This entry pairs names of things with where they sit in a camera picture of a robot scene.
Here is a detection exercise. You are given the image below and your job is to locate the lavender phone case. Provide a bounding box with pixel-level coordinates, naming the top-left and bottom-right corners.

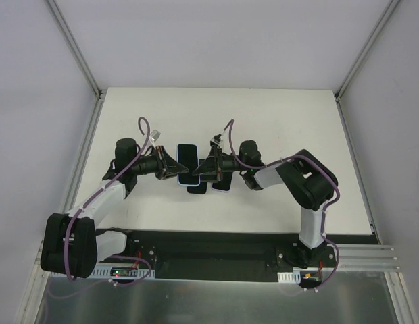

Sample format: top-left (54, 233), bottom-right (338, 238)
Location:
top-left (212, 181), bottom-right (232, 193)

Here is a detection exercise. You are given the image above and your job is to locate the black phone case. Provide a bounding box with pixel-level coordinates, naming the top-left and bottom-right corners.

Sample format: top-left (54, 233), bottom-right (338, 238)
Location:
top-left (187, 159), bottom-right (207, 195)

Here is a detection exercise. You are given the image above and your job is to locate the black phone blue edge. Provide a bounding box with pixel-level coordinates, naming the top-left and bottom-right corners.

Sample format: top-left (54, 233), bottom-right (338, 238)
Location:
top-left (177, 144), bottom-right (199, 186)

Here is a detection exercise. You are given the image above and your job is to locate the light blue phone case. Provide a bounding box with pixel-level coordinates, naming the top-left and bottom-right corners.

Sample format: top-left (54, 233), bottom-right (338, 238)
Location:
top-left (176, 143), bottom-right (201, 188)

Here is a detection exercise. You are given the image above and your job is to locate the black phone teal edge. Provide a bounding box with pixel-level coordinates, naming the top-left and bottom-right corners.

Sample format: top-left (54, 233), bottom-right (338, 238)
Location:
top-left (212, 178), bottom-right (232, 192)

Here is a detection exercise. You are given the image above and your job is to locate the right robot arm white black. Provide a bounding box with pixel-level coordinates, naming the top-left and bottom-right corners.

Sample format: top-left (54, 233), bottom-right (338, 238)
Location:
top-left (192, 140), bottom-right (340, 269)

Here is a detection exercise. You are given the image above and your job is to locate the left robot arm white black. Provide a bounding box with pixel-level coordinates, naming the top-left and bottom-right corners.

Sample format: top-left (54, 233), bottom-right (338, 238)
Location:
top-left (41, 138), bottom-right (188, 280)

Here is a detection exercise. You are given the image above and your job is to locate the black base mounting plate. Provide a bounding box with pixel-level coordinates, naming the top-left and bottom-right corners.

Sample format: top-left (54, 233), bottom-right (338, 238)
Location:
top-left (94, 227), bottom-right (342, 281)

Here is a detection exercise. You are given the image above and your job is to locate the metal sheet front panel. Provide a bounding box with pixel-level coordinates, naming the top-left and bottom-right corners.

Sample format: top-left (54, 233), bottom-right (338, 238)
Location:
top-left (36, 272), bottom-right (397, 323)

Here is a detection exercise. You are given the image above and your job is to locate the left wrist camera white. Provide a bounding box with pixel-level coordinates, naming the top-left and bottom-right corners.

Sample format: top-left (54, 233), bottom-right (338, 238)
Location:
top-left (149, 129), bottom-right (161, 142)

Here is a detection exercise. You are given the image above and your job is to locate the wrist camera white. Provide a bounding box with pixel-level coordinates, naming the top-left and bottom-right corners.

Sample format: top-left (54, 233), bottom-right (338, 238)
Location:
top-left (210, 133), bottom-right (224, 149)
top-left (149, 129), bottom-right (161, 142)

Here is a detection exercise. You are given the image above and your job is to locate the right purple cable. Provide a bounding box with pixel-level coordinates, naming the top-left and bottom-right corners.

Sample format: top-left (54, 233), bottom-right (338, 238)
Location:
top-left (221, 118), bottom-right (342, 237)

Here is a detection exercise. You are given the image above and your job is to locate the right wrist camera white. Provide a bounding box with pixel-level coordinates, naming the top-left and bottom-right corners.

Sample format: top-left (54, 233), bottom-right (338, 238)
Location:
top-left (210, 133), bottom-right (224, 149)

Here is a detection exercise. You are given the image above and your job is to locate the left aluminium table rail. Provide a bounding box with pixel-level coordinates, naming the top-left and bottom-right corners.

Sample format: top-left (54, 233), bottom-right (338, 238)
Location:
top-left (36, 94), bottom-right (105, 264)

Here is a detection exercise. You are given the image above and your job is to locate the aluminium table rail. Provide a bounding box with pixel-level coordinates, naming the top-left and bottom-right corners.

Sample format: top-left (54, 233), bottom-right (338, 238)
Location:
top-left (335, 97), bottom-right (401, 273)
top-left (36, 94), bottom-right (105, 264)

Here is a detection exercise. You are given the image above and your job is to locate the left white cable duct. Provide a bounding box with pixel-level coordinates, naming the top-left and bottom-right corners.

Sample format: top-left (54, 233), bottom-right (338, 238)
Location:
top-left (88, 265), bottom-right (155, 281)

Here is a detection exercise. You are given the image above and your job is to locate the white cable duct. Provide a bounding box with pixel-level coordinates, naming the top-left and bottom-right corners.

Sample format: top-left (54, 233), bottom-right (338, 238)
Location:
top-left (88, 265), bottom-right (155, 281)
top-left (277, 271), bottom-right (301, 284)

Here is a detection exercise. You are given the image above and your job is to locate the right white cable duct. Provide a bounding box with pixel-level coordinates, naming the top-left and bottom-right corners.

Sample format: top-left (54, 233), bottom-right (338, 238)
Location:
top-left (277, 271), bottom-right (301, 284)

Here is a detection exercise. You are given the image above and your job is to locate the left aluminium frame post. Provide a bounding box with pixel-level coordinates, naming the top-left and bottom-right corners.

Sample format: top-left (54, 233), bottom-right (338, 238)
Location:
top-left (44, 0), bottom-right (103, 99)

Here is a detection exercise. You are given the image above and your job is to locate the aluminium frame post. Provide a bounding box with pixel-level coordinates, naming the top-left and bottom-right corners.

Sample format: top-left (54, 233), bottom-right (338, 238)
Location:
top-left (335, 0), bottom-right (402, 102)
top-left (44, 0), bottom-right (103, 99)

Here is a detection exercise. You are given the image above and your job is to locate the right aluminium table rail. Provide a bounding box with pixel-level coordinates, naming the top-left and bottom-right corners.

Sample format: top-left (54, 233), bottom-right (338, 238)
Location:
top-left (335, 97), bottom-right (401, 273)

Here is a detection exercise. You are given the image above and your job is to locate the right aluminium frame post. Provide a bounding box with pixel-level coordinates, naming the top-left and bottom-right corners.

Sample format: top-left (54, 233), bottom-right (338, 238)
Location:
top-left (335, 0), bottom-right (402, 102)

